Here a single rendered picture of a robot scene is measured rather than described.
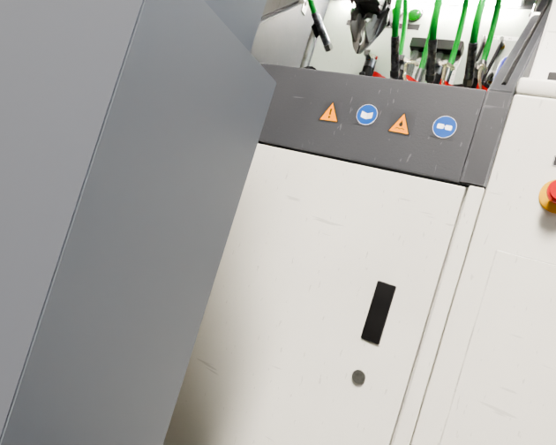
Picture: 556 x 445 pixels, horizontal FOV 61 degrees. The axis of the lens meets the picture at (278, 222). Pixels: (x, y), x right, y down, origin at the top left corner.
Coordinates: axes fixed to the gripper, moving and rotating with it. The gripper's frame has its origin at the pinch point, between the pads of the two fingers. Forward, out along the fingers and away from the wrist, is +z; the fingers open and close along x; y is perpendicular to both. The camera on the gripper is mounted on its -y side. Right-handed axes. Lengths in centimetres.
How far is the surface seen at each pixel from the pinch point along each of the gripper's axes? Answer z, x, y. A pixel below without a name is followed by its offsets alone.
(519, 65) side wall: 6.6, 36.3, 13.5
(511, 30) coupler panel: -24.1, 28.2, -30.1
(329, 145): 29.9, 9.8, 23.4
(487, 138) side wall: 23.8, 35.6, 23.4
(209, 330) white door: 70, -3, 23
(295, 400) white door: 75, 18, 23
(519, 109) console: 18.5, 39.0, 23.4
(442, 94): 17.5, 26.8, 23.4
